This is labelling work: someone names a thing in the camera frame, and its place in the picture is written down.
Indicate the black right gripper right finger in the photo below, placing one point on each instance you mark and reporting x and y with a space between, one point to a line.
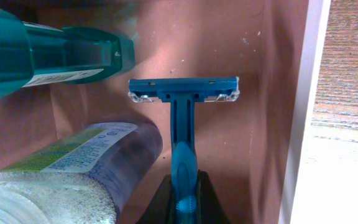
209 210

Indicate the purple pump soap bottle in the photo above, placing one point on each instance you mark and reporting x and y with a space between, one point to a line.
85 178

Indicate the teal mouthwash bottle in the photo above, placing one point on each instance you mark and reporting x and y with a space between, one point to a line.
33 54

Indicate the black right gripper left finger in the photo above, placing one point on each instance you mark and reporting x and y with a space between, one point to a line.
161 209

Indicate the blue disposable razor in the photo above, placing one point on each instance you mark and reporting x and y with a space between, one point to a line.
182 94

